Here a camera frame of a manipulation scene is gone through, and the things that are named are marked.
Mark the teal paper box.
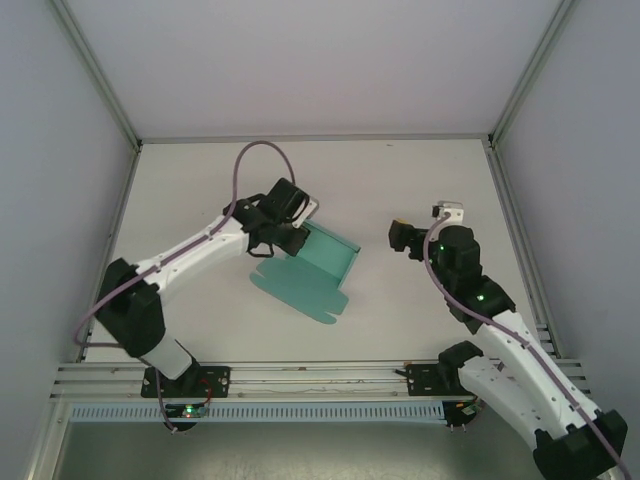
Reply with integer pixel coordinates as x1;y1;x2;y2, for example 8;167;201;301
248;219;362;326

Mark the right circuit board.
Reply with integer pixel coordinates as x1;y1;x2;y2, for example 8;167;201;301
443;399;487;431

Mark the left circuit board green light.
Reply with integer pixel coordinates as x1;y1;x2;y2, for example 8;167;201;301
163;402;211;432

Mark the aluminium table side rail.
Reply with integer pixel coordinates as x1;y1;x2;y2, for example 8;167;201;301
485;143;562;359
77;144;145;362

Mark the aluminium frame crossbar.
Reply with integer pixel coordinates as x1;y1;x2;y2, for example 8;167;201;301
138;131;494;146

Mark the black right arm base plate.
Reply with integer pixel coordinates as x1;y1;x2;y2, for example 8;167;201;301
397;363;474;399

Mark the aluminium mounting rail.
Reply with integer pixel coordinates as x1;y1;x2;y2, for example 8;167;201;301
49;359;594;401

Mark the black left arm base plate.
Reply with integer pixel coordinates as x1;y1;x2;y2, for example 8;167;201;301
141;365;232;400

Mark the white slotted cable duct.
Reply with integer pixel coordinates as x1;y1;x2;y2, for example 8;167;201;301
69;403;446;424

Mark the aluminium frame post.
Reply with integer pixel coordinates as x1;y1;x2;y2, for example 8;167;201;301
49;0;145;152
487;0;582;150

